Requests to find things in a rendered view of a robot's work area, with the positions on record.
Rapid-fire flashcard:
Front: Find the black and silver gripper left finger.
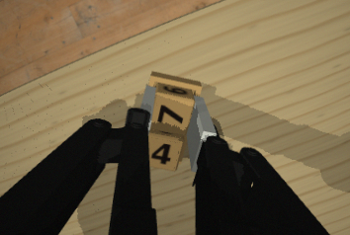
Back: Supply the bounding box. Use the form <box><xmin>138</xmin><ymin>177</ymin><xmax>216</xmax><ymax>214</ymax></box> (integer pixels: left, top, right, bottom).
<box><xmin>0</xmin><ymin>86</ymin><xmax>158</xmax><ymax>235</ymax></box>

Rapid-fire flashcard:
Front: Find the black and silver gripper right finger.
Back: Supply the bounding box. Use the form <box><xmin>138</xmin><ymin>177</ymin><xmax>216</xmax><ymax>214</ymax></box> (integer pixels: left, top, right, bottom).
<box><xmin>187</xmin><ymin>96</ymin><xmax>330</xmax><ymax>235</ymax></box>

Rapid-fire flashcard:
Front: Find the tan wooden cube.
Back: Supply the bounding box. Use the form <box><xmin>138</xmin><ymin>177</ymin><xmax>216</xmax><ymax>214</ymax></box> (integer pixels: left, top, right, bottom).
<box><xmin>148</xmin><ymin>129</ymin><xmax>185</xmax><ymax>172</ymax></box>
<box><xmin>150</xmin><ymin>83</ymin><xmax>195</xmax><ymax>136</ymax></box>

